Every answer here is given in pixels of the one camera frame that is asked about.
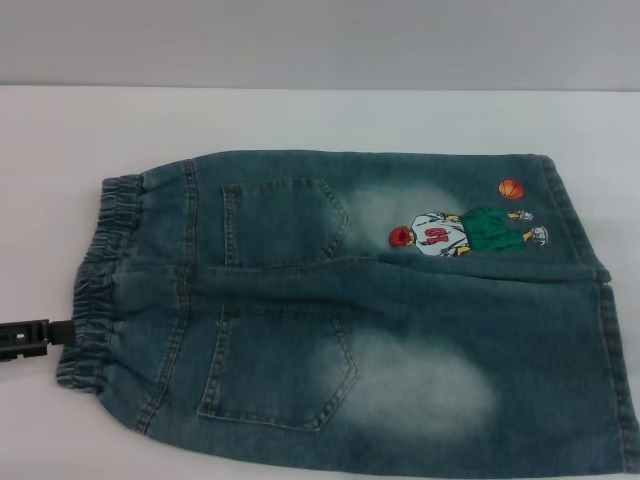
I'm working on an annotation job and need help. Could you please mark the blue denim shorts with cartoon print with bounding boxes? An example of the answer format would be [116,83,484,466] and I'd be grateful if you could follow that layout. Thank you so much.
[54,148,640,480]

